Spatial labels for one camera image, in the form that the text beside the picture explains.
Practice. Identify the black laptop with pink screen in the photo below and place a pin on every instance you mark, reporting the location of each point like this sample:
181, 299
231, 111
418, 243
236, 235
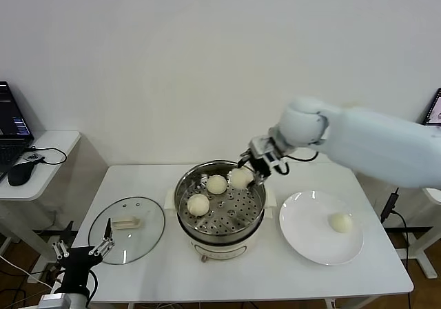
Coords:
435, 107

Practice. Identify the round glass pot lid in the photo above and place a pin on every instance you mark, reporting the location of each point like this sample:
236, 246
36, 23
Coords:
144, 216

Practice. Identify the round white plate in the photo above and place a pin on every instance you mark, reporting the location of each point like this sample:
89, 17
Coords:
303, 226

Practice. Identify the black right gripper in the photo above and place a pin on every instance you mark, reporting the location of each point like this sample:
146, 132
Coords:
260, 164

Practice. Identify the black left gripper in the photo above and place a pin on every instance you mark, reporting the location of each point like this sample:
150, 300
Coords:
77, 267

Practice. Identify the white wall socket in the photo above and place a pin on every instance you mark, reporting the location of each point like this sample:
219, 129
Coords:
55, 211

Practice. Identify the white side table with label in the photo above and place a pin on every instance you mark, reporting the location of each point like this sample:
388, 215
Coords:
425, 254

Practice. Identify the white side table with mouse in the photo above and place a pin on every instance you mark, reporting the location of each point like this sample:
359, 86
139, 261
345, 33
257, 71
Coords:
58, 143

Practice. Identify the white steamed baozi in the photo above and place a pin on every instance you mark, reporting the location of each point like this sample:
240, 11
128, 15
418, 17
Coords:
240, 178
198, 205
216, 184
340, 222

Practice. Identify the black laptop with dark screen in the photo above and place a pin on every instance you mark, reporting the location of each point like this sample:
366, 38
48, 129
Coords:
10, 116

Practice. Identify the white floor power strip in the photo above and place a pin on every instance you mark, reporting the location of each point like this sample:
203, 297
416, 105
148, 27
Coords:
36, 278

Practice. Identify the black computer mouse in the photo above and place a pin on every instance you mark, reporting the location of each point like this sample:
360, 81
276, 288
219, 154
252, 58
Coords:
20, 174

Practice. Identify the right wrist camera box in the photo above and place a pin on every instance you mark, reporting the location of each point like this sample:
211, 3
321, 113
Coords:
272, 157

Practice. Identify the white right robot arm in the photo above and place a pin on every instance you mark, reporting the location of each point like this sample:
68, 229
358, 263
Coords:
372, 143

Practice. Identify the stainless steel steamer basket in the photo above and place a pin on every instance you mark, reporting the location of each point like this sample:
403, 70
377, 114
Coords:
241, 219

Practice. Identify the white electric cooker base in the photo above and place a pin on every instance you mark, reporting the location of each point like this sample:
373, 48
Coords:
220, 247

